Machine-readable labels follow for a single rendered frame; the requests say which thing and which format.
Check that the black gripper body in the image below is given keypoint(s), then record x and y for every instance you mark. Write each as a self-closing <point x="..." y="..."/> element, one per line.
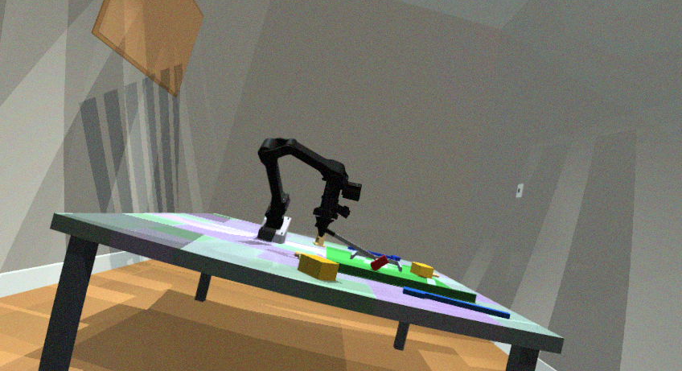
<point x="325" y="209"/>

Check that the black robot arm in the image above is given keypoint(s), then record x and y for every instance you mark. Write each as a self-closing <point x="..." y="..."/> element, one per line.
<point x="333" y="173"/>

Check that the green flat mat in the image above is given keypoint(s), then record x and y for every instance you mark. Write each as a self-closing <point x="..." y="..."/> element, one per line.
<point x="342" y="256"/>

